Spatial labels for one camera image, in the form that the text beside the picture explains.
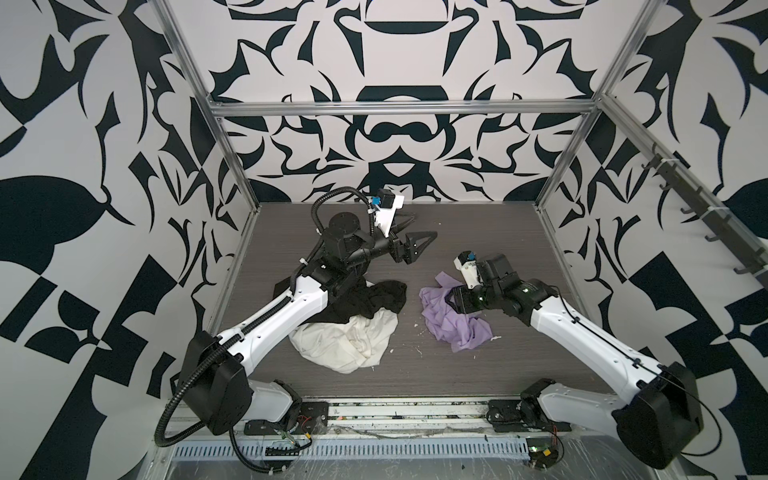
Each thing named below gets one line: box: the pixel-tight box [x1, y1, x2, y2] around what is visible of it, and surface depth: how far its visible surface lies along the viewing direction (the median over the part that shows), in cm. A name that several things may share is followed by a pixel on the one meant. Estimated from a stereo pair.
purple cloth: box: [419, 271, 493, 353], surface depth 83 cm
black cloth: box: [274, 276, 408, 325], surface depth 88 cm
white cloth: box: [289, 308, 399, 374], surface depth 83 cm
